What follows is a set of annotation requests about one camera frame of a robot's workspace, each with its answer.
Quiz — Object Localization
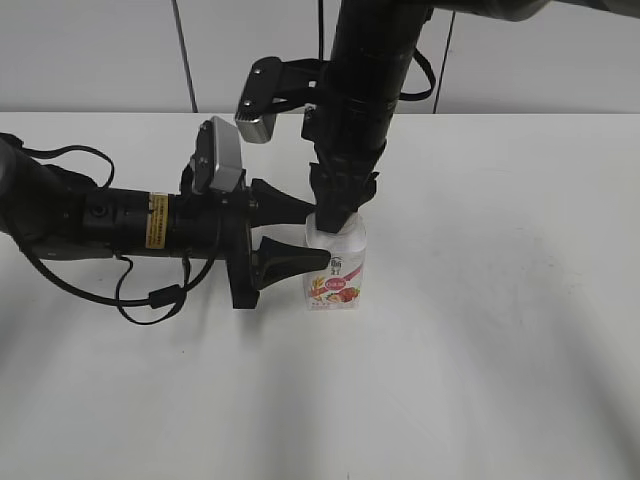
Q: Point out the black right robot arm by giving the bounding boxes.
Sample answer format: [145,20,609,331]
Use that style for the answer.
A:
[302,1,547,233]

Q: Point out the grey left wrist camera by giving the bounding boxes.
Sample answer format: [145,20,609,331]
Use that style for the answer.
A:
[189,116,243,195]

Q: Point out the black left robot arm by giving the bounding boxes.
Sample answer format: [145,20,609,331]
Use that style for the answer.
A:
[1,130,330,309]

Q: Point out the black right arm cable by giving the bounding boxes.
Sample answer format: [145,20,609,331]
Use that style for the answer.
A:
[399,49,437,102]

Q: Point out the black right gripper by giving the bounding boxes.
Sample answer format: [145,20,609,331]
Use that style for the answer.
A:
[302,106,388,233]

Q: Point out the white strawberry yogurt bottle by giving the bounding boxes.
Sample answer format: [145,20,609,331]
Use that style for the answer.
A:
[303,214,367,310]

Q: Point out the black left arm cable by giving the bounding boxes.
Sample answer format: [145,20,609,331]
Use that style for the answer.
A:
[14,144,224,326]

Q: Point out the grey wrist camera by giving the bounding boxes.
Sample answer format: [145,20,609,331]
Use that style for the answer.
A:
[189,116,243,195]
[234,56,331,145]

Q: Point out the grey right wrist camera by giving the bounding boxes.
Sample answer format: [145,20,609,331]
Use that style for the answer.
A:
[234,56,331,145]

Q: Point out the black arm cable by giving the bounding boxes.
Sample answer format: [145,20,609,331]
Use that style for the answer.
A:
[14,144,224,326]
[399,49,437,102]

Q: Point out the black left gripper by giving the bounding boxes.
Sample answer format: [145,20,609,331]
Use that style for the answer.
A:
[169,169,331,309]

